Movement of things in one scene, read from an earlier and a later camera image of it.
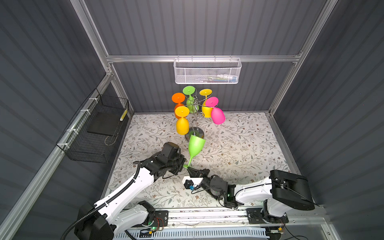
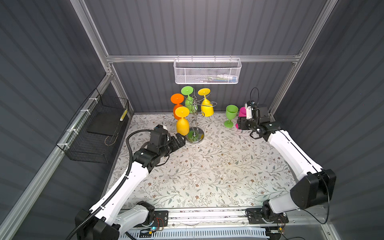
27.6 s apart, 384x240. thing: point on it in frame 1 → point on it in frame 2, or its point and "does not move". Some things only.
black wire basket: x=91 y=137 does not move
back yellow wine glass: x=207 y=111 does not move
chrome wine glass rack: x=198 y=110 does not move
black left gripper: x=181 y=158 → x=181 y=142
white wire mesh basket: x=207 y=71 does not move
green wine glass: x=196 y=146 → x=231 y=112
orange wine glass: x=178 y=97 does not move
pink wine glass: x=217 y=115 → x=242 y=113
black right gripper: x=200 y=173 → x=241 y=120
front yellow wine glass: x=182 y=125 does not move
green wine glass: x=192 y=105 does not move
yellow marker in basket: x=124 y=115 does not move
